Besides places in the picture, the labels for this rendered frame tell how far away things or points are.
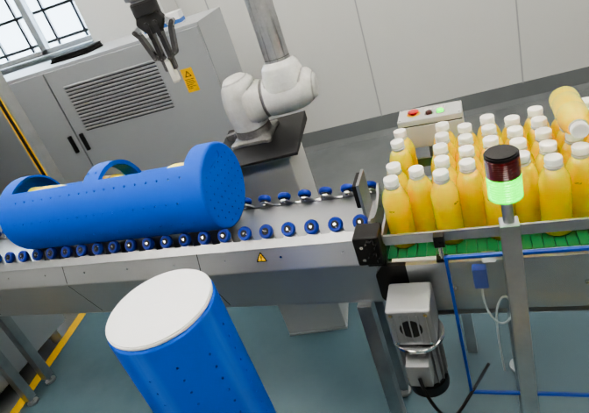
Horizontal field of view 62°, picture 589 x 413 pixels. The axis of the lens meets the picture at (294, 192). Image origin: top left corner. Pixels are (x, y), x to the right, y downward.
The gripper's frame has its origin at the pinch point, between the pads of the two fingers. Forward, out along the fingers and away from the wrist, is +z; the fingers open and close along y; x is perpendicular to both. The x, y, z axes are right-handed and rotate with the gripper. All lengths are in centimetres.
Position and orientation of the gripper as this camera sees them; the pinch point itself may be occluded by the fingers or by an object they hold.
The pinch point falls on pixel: (173, 69)
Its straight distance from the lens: 150.9
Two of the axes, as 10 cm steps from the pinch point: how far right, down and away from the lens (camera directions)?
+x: -0.4, 5.1, -8.6
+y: -9.5, 2.4, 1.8
